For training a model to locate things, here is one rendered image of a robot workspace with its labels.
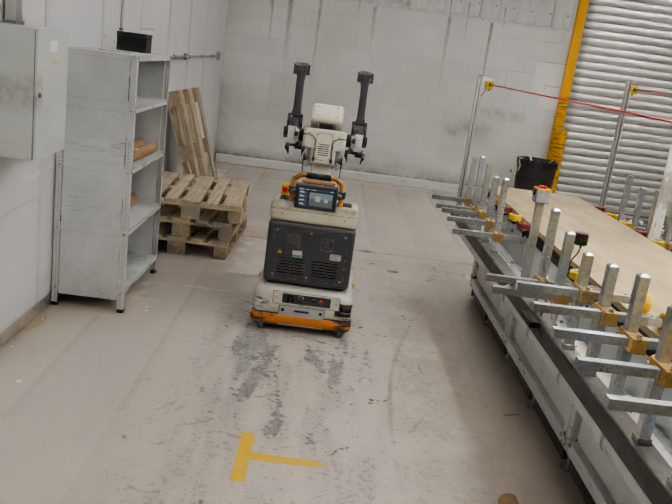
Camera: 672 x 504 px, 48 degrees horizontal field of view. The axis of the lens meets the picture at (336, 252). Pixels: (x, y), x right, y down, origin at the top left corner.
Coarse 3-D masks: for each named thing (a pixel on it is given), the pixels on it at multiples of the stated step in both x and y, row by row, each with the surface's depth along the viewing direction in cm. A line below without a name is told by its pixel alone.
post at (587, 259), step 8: (584, 256) 289; (592, 256) 288; (584, 264) 289; (592, 264) 289; (584, 272) 290; (584, 280) 291; (576, 304) 293; (568, 320) 298; (576, 320) 295; (576, 328) 296; (568, 344) 298
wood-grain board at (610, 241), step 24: (528, 192) 560; (528, 216) 462; (576, 216) 485; (600, 216) 498; (600, 240) 419; (624, 240) 428; (648, 240) 438; (576, 264) 355; (600, 264) 361; (624, 264) 368; (648, 264) 375; (600, 288) 322; (624, 288) 323; (648, 312) 292
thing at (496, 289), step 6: (492, 288) 315; (498, 288) 314; (504, 288) 314; (504, 294) 314; (510, 294) 314; (516, 294) 314; (522, 294) 314; (528, 294) 314; (534, 294) 314; (540, 294) 314; (546, 294) 314; (552, 294) 314; (552, 300) 315; (570, 300) 315; (594, 300) 315; (588, 306) 317
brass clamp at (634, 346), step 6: (618, 330) 248; (624, 330) 243; (630, 336) 238; (636, 336) 239; (630, 342) 238; (636, 342) 236; (642, 342) 236; (630, 348) 237; (636, 348) 237; (642, 348) 237; (642, 354) 237
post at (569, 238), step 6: (570, 234) 312; (564, 240) 315; (570, 240) 312; (564, 246) 314; (570, 246) 313; (564, 252) 314; (570, 252) 314; (564, 258) 314; (570, 258) 314; (558, 264) 318; (564, 264) 315; (558, 270) 317; (564, 270) 316; (558, 276) 316; (564, 276) 316; (558, 282) 317; (564, 282) 317
